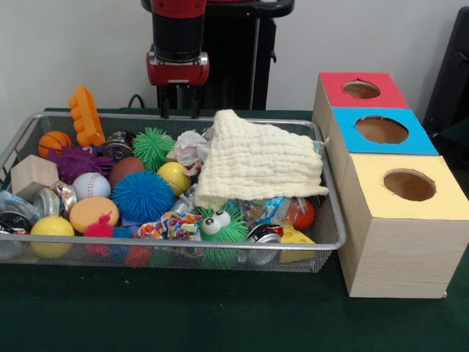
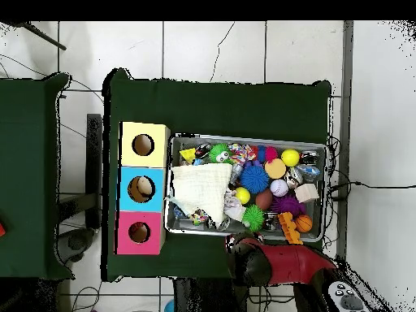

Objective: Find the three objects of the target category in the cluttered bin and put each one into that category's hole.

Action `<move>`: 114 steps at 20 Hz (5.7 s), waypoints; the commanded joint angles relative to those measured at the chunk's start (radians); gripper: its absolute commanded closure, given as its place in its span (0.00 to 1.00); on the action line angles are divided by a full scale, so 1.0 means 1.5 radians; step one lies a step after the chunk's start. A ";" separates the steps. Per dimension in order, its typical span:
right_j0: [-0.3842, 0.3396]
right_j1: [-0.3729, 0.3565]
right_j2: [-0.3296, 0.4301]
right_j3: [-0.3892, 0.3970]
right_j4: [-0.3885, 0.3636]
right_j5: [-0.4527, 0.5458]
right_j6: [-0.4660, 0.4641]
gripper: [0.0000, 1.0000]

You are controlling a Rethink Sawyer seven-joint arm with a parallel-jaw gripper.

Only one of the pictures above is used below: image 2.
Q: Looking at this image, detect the green spiky toy with eyes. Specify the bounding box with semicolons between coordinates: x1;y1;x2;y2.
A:
207;143;234;164

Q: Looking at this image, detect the purple spiky ball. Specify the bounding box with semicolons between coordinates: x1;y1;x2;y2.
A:
271;193;306;218

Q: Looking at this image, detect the cream muslin cloth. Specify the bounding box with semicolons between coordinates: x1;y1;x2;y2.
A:
168;162;234;228

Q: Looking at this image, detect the small orange basketball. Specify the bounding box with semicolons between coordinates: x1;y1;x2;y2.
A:
294;214;314;234

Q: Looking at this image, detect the black stand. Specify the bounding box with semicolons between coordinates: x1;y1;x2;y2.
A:
85;113;103;228

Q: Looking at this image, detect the yellow ball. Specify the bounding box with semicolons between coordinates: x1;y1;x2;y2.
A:
280;148;301;167

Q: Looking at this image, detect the wooden box with three holes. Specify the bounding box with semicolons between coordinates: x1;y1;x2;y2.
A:
114;121;171;256

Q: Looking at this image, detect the blue spiky ball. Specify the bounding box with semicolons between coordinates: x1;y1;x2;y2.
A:
239;164;271;195

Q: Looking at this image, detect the dark green side tablecloth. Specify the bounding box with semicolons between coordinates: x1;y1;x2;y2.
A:
0;71;74;281

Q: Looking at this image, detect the black floor cable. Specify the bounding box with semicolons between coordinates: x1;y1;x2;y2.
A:
327;180;416;202

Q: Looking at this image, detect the multicolour rope toy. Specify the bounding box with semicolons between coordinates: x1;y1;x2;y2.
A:
228;142;258;165

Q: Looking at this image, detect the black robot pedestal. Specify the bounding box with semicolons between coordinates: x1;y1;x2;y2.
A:
173;277;249;312

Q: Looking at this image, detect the white baseball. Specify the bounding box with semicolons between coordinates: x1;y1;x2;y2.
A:
270;178;289;198

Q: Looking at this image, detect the dark thin rod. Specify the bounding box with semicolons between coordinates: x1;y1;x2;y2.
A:
9;20;67;52

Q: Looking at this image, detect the shallow wire mesh bin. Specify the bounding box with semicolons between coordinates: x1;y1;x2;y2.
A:
163;132;328;243

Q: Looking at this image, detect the green spiky ball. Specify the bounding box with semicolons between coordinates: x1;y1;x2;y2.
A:
241;203;266;233

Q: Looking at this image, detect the orange plastic toy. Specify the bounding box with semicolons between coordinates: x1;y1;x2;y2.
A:
277;211;304;245

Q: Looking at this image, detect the yellow cheese wedge toy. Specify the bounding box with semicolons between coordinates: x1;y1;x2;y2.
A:
179;147;197;164

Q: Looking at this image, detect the grey plastic base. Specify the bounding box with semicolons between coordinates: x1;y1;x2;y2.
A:
56;227;96;265

